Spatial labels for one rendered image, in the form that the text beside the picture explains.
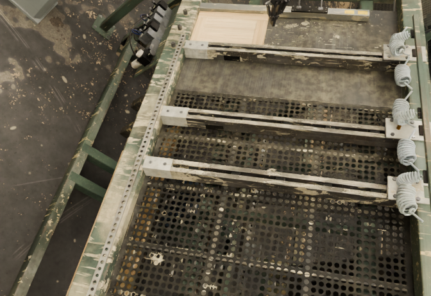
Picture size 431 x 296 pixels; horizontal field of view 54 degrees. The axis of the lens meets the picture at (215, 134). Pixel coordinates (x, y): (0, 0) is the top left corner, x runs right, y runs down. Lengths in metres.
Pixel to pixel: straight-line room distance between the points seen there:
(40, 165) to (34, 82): 0.52
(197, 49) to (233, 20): 0.34
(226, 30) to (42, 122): 1.23
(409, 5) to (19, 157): 2.28
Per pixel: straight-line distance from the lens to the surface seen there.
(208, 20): 2.51
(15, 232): 2.56
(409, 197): 1.63
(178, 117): 1.97
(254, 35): 2.38
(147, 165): 1.85
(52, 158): 2.71
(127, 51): 3.07
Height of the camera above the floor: 2.39
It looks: 41 degrees down
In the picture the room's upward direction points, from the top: 68 degrees clockwise
